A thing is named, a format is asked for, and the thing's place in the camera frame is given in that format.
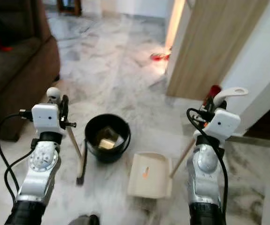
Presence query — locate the broom with grey loop grip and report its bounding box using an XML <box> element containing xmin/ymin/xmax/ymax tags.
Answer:
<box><xmin>46</xmin><ymin>87</ymin><xmax>88</xmax><ymax>185</ymax></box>

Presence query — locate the cream dustpan with wooden handle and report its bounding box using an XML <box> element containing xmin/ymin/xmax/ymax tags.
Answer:
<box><xmin>128</xmin><ymin>87</ymin><xmax>249</xmax><ymax>199</ymax></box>

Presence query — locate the small red floor object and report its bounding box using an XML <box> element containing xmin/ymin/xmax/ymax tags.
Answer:
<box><xmin>150</xmin><ymin>52</ymin><xmax>173</xmax><ymax>62</ymax></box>

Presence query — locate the red cylindrical canister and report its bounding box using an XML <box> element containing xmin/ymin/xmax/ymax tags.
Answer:
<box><xmin>203</xmin><ymin>84</ymin><xmax>223</xmax><ymax>106</ymax></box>

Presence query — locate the dark brown sofa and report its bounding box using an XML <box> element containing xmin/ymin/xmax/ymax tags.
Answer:
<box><xmin>0</xmin><ymin>0</ymin><xmax>60</xmax><ymax>141</ymax></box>

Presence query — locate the black plastic bucket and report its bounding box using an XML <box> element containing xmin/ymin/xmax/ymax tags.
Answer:
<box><xmin>85</xmin><ymin>114</ymin><xmax>131</xmax><ymax>164</ymax></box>

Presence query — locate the yellow brown box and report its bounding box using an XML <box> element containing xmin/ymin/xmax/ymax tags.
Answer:
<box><xmin>97</xmin><ymin>127</ymin><xmax>119</xmax><ymax>150</ymax></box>

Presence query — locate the white paper piece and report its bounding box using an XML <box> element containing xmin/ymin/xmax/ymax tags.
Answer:
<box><xmin>114</xmin><ymin>136</ymin><xmax>125</xmax><ymax>149</ymax></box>

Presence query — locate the dark brown wooden furniture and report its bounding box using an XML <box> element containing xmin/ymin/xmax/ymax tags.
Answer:
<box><xmin>245</xmin><ymin>109</ymin><xmax>270</xmax><ymax>143</ymax></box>

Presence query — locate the light wooden door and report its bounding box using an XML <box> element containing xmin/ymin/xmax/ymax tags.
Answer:
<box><xmin>166</xmin><ymin>0</ymin><xmax>269</xmax><ymax>100</ymax></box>

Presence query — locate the dark wooden stool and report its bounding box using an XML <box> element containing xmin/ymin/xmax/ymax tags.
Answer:
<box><xmin>57</xmin><ymin>0</ymin><xmax>83</xmax><ymax>17</ymax></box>

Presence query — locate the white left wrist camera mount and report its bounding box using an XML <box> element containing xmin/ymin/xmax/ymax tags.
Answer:
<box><xmin>31</xmin><ymin>104</ymin><xmax>63</xmax><ymax>134</ymax></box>

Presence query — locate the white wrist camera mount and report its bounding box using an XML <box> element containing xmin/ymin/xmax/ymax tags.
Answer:
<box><xmin>31</xmin><ymin>104</ymin><xmax>63</xmax><ymax>134</ymax></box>
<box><xmin>196</xmin><ymin>109</ymin><xmax>241</xmax><ymax>141</ymax></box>

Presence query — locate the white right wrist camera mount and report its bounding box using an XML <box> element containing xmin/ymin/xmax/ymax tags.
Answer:
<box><xmin>196</xmin><ymin>109</ymin><xmax>241</xmax><ymax>141</ymax></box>

